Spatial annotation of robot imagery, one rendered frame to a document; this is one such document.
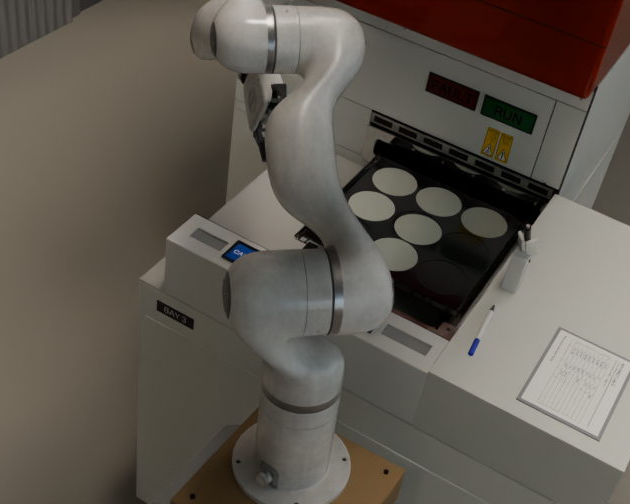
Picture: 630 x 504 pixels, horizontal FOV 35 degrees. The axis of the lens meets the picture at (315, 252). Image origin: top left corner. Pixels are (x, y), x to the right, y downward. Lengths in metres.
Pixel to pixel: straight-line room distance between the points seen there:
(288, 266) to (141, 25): 3.22
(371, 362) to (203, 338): 0.39
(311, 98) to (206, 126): 2.45
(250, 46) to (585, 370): 0.81
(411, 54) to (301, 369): 0.96
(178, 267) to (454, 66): 0.71
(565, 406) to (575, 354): 0.13
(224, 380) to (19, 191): 1.67
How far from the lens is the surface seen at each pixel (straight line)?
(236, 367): 1.98
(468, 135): 2.20
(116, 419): 2.82
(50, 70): 4.16
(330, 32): 1.49
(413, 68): 2.19
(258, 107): 1.85
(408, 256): 2.02
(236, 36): 1.47
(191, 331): 2.00
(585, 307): 1.93
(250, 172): 2.57
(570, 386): 1.77
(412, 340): 1.77
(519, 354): 1.80
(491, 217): 2.17
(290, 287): 1.31
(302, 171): 1.38
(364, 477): 1.64
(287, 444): 1.51
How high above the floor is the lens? 2.20
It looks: 41 degrees down
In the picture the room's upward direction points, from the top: 10 degrees clockwise
